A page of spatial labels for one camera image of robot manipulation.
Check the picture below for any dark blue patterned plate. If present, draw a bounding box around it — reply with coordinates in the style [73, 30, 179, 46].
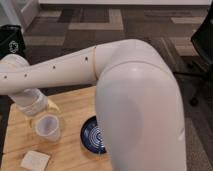
[80, 116, 106, 154]

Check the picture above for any black office chair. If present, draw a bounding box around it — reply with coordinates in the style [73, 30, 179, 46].
[190, 7, 213, 106]

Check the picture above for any black recycling bin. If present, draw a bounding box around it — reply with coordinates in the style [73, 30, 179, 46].
[0, 24, 26, 59]

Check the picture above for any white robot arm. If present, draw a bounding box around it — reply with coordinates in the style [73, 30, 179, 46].
[0, 39, 187, 171]

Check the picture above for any white square sponge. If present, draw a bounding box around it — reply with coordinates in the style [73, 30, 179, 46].
[21, 151, 50, 171]

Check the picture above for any translucent tan gripper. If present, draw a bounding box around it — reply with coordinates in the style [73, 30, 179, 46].
[29, 99, 61, 128]

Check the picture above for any translucent white plastic cup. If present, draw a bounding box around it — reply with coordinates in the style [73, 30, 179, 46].
[35, 115, 61, 141]

